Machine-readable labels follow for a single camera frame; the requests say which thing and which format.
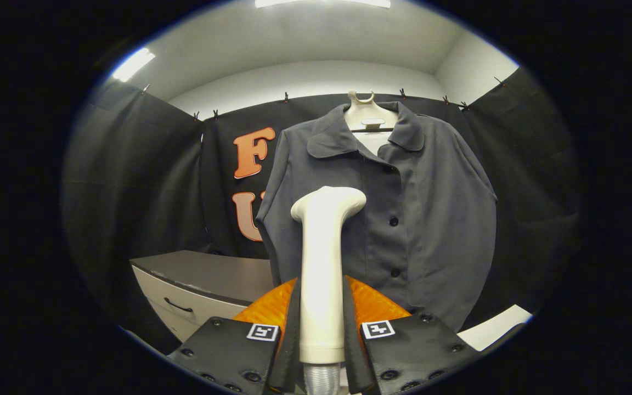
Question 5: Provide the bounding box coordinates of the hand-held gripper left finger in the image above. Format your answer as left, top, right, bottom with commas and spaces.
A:
167, 277, 301, 394

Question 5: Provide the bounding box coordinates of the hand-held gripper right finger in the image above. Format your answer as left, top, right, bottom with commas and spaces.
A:
343, 275, 481, 394

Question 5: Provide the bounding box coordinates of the white garment steamer head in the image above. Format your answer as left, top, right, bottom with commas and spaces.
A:
290, 185, 367, 365

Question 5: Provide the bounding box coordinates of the dark grey button shirt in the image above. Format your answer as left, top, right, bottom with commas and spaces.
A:
256, 101, 498, 332

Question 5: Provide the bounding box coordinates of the white garment hanger board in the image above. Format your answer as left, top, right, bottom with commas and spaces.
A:
343, 91, 399, 157

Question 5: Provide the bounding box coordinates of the white side table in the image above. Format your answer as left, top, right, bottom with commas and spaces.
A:
457, 305, 533, 352

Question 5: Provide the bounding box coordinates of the grey drawer cabinet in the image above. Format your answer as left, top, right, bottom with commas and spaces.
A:
129, 250, 275, 343

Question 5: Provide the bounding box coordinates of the black backdrop cloth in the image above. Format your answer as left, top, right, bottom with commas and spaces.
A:
61, 66, 580, 352

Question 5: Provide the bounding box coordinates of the row of black cloth clips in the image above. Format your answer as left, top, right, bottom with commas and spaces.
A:
140, 77, 506, 121

